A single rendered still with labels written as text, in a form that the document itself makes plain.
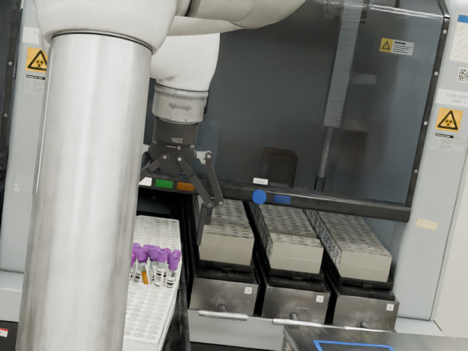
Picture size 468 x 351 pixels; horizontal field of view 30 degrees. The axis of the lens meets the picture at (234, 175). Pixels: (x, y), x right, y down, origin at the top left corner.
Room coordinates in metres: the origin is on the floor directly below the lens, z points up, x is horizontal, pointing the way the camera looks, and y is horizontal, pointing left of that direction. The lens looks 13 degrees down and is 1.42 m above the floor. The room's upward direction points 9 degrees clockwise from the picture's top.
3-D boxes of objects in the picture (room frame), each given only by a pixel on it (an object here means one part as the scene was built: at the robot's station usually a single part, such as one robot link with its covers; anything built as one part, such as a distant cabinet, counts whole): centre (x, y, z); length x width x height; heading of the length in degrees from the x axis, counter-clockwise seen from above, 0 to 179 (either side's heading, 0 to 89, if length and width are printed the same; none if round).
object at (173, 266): (1.43, 0.08, 0.88); 0.02 x 0.02 x 0.11
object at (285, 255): (1.81, -0.16, 0.85); 0.12 x 0.02 x 0.06; 96
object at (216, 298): (2.03, 0.02, 0.78); 0.73 x 0.14 x 0.09; 7
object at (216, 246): (1.79, -0.01, 0.85); 0.12 x 0.02 x 0.06; 97
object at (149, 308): (1.34, 0.12, 0.85); 0.30 x 0.10 x 0.06; 179
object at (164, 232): (1.75, 0.14, 0.83); 0.30 x 0.10 x 0.06; 7
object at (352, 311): (2.06, -0.28, 0.78); 0.73 x 0.14 x 0.09; 7
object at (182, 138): (1.47, 0.11, 1.12); 0.08 x 0.07 x 0.09; 97
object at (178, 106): (1.47, 0.11, 1.19); 0.09 x 0.09 x 0.06
